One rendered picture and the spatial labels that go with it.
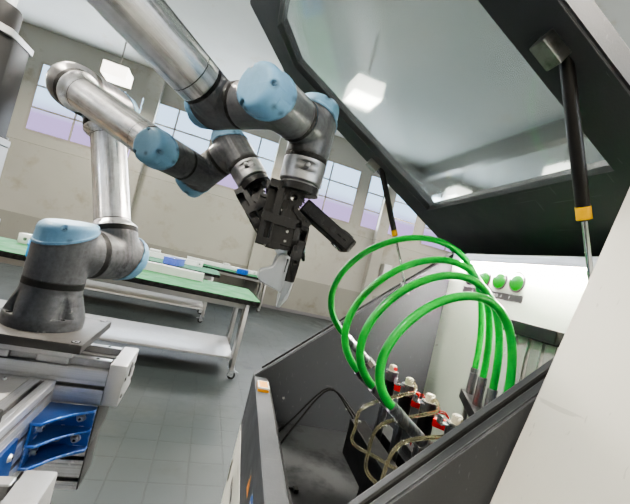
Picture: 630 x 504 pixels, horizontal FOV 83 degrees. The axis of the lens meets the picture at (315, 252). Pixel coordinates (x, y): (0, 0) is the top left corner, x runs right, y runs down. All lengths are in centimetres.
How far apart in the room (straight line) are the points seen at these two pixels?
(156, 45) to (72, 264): 51
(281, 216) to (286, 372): 63
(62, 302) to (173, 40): 58
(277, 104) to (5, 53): 41
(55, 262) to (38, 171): 874
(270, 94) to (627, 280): 49
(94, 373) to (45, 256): 26
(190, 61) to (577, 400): 65
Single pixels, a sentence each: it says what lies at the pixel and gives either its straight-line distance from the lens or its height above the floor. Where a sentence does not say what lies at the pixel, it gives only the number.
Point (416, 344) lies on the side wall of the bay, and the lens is 121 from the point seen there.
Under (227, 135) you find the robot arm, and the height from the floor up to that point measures 154.
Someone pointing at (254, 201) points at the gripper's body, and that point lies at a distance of 81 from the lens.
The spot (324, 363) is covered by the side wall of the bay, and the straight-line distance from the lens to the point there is 112.
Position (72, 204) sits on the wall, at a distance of 934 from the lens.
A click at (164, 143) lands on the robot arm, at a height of 146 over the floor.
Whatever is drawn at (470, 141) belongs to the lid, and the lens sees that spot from 86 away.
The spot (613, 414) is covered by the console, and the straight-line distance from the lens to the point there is 50.
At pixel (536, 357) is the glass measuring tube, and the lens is 89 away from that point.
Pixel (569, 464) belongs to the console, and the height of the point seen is 116.
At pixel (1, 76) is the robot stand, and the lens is 74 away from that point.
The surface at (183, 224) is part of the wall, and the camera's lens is 889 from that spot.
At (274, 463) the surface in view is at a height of 95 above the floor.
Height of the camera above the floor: 130
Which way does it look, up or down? 2 degrees up
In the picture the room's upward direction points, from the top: 14 degrees clockwise
